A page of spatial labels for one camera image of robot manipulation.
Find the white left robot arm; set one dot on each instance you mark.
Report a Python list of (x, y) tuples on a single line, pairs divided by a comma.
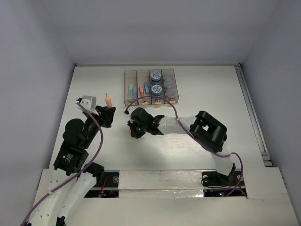
[(72, 177)]

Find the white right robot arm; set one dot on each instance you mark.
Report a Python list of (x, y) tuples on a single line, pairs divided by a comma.
[(202, 128)]

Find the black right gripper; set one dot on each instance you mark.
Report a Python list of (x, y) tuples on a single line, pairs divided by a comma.
[(135, 132)]

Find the blue highlighter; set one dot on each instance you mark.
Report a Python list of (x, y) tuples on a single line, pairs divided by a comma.
[(146, 88)]

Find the teal green marker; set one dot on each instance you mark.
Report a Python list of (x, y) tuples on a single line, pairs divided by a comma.
[(130, 92)]

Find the clear paper clip jar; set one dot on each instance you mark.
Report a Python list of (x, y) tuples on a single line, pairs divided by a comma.
[(170, 93)]

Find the light blue marker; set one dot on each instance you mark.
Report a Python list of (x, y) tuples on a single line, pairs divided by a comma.
[(135, 94)]

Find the pink orange highlighter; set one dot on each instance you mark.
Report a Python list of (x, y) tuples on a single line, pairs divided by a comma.
[(108, 101)]

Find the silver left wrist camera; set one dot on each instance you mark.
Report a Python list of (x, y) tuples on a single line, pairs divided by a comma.
[(88, 102)]

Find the blue label putty jar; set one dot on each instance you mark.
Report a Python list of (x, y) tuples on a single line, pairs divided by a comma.
[(156, 90)]

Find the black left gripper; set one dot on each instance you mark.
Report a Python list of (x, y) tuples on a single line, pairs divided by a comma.
[(104, 115)]

